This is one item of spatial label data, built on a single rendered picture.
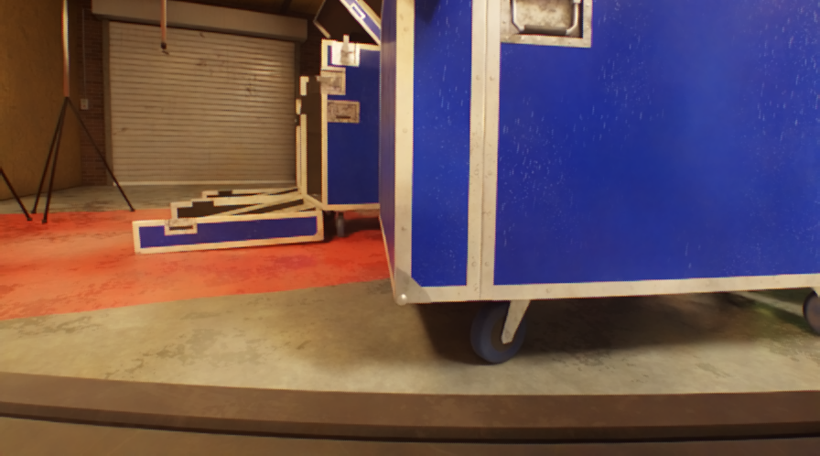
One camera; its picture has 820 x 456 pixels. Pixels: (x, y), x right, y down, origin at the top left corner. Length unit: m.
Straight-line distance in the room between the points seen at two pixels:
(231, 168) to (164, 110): 1.43
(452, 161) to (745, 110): 0.54
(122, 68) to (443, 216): 7.63
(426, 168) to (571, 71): 0.29
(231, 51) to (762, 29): 7.69
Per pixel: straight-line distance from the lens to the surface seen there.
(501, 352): 0.85
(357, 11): 3.34
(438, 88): 0.66
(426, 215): 0.65
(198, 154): 7.84
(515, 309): 0.83
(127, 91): 8.02
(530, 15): 0.75
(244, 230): 1.96
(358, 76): 2.03
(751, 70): 0.94
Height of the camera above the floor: 0.39
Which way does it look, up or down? 5 degrees down
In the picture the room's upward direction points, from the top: 1 degrees clockwise
